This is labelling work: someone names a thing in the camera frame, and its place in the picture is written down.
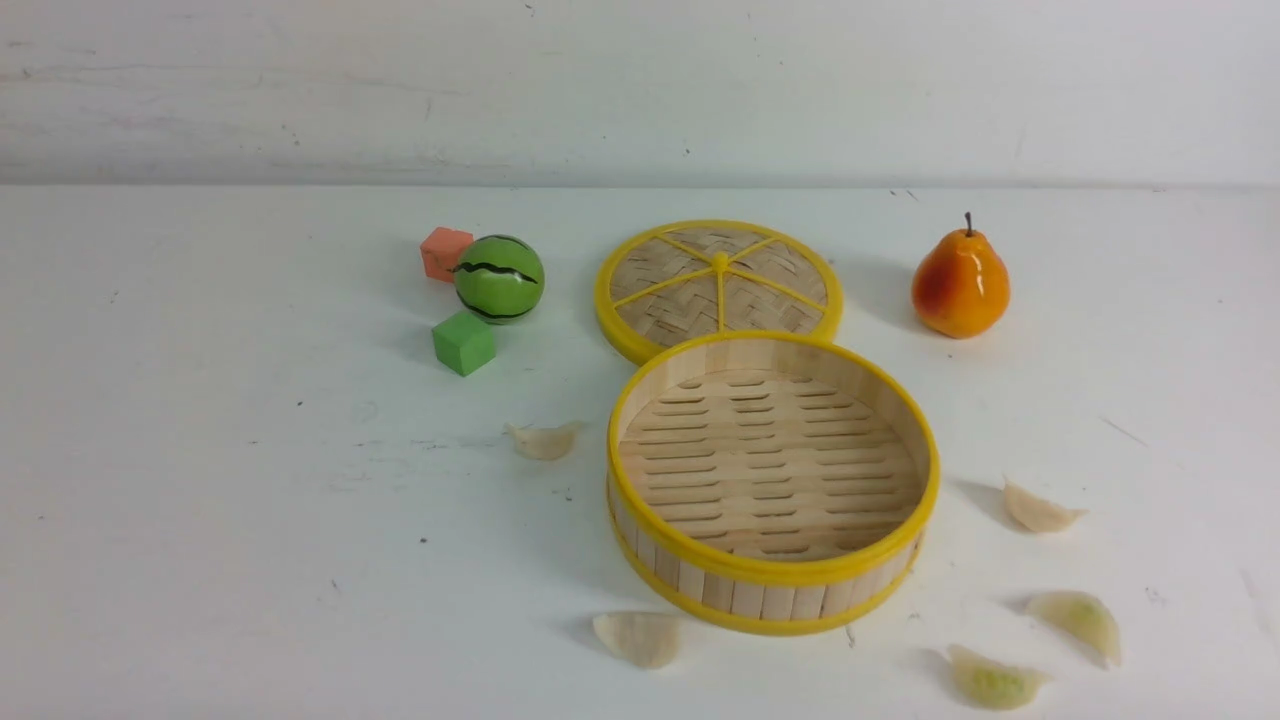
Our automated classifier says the orange toy pear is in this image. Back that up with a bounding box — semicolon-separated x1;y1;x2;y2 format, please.
911;211;1011;340

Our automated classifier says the green toy watermelon ball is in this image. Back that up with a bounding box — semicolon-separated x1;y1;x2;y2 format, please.
453;234;547;324

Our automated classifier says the green-tinted dumpling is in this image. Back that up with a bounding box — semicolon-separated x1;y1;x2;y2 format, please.
1025;591;1123;667
947;644;1053;711

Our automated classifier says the white dumpling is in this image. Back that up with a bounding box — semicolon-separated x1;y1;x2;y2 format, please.
591;611;682;670
504;421;585;462
1002;477;1089;534

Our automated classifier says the green foam cube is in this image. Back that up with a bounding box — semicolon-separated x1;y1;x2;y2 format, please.
431;310;497;377

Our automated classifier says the woven bamboo steamer lid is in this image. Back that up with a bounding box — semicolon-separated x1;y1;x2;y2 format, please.
593;219;845;365

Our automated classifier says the bamboo steamer tray yellow rim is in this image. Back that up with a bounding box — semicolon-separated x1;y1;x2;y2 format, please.
605;331;941;635

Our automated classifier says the orange foam cube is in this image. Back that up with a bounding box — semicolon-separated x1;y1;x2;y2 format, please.
419;225;474;284

